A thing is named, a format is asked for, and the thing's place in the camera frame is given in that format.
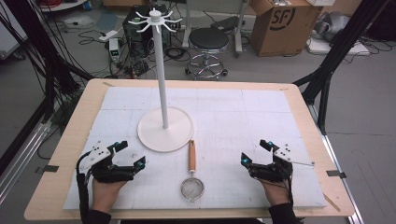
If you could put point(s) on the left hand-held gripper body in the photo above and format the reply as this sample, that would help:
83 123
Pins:
102 172

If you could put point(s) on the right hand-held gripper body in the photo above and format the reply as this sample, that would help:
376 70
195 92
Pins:
274 171

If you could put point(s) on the person's left hand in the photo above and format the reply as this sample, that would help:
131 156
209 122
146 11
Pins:
104 194

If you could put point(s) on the person's right hand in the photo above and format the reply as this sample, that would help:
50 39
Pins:
275 193

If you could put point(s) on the thin metal rod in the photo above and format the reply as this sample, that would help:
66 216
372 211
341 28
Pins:
303 163

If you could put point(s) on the white table mat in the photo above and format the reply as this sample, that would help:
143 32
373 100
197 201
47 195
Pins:
233 124

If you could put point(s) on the black tape strip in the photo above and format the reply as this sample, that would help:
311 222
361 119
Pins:
48 169
336 174

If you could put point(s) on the brown tape strip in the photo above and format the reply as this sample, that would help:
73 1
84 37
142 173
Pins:
331 202

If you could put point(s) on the white hook stand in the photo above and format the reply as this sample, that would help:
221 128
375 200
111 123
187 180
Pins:
162 77

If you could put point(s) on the white device with green display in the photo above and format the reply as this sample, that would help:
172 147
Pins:
114 49

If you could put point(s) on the black metal stand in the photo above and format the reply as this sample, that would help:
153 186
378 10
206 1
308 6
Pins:
49 71
330 62

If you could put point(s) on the cardboard box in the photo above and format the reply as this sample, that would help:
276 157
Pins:
280 37

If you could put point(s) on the black computer tower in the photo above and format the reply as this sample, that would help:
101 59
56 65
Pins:
137 37

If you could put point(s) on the white power strip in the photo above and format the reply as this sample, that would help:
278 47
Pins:
108 35

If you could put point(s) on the black round stool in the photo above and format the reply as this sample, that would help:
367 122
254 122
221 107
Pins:
208 39

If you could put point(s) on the flat white board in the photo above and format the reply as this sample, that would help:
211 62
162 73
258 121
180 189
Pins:
342 48

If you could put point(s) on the flat black device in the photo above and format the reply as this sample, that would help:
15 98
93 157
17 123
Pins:
225 23

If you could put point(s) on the grey bag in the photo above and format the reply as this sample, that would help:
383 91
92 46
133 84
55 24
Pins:
334 25

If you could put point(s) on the aluminium rail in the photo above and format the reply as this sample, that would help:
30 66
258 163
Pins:
342 174
21 161

